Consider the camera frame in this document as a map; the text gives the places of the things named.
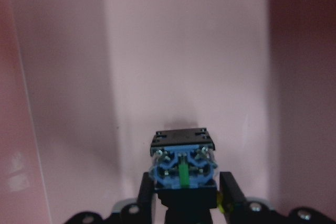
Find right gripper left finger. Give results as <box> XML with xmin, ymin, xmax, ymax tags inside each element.
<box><xmin>65</xmin><ymin>172</ymin><xmax>166</xmax><ymax>223</ymax></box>

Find yellow push button switch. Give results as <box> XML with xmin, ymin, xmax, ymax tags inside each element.
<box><xmin>149</xmin><ymin>127</ymin><xmax>219</xmax><ymax>223</ymax></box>

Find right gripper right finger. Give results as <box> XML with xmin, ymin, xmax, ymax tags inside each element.
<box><xmin>219</xmin><ymin>172</ymin><xmax>335</xmax><ymax>223</ymax></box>

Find pink plastic tray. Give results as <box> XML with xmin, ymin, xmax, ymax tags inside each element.
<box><xmin>1</xmin><ymin>0</ymin><xmax>335</xmax><ymax>223</ymax></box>

